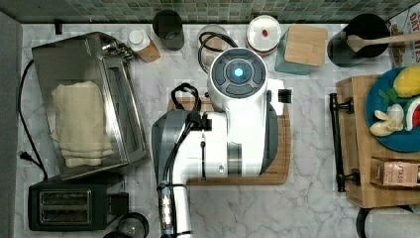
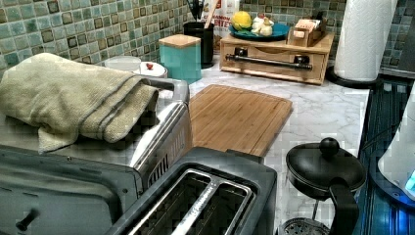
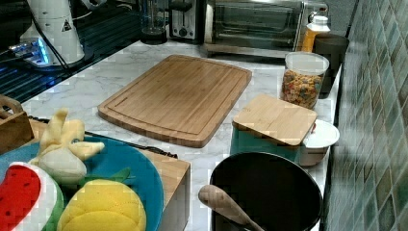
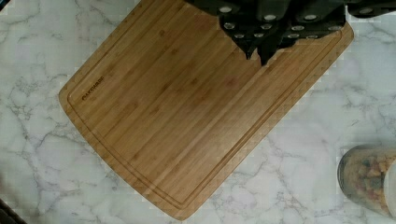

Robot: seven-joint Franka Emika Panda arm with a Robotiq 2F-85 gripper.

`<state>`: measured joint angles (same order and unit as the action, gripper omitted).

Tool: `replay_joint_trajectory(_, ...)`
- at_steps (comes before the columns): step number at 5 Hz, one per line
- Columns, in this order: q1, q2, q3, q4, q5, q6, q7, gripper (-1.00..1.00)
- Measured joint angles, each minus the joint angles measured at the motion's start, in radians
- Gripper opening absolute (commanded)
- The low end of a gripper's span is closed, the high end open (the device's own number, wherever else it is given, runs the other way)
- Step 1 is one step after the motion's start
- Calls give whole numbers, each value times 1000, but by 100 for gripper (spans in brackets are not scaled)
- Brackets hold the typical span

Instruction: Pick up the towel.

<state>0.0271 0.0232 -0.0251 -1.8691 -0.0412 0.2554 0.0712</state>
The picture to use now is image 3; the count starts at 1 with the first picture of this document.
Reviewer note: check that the wooden spoon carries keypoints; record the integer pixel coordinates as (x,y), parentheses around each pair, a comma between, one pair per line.
(222,203)

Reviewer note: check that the brown wooden holder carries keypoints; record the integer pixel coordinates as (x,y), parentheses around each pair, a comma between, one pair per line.
(15,127)

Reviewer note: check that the blue round plate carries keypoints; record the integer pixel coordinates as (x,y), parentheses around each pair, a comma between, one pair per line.
(120,190)

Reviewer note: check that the teal container with bamboo lid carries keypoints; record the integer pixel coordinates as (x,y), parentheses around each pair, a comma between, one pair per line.
(268,124)

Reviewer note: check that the black bowl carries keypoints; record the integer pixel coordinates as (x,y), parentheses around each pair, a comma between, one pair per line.
(275,192)

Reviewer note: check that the white ceramic bowl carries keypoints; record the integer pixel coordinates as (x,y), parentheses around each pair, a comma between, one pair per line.
(317,142)

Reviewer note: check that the large bamboo cutting board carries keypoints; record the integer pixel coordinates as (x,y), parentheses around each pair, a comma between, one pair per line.
(181,100)

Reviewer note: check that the silver toaster oven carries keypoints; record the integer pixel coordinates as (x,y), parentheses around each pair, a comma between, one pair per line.
(265,28)

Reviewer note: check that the plush peeled banana toy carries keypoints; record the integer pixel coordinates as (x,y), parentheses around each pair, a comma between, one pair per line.
(62,149)

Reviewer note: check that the glass cup with dark base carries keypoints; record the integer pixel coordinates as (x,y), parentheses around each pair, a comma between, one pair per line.
(153,21)

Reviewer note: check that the clear jar of colourful cereal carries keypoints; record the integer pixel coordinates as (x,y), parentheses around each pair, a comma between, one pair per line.
(303,77)

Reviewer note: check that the plush watermelon slice toy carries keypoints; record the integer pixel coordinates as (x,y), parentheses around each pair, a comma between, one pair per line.
(30,199)

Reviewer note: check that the orange juice bottle white cap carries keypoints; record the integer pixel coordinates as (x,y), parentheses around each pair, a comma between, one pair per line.
(317,24)

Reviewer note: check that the plush yellow pineapple toy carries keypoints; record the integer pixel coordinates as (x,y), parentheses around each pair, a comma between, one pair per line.
(104,204)

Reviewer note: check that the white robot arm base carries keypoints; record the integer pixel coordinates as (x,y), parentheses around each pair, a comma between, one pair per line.
(52,39)

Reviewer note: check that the black and silver toaster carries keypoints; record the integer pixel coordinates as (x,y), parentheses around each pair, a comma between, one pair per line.
(186,20)

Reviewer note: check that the dark brown cup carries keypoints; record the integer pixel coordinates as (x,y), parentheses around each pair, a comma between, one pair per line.
(331,47)

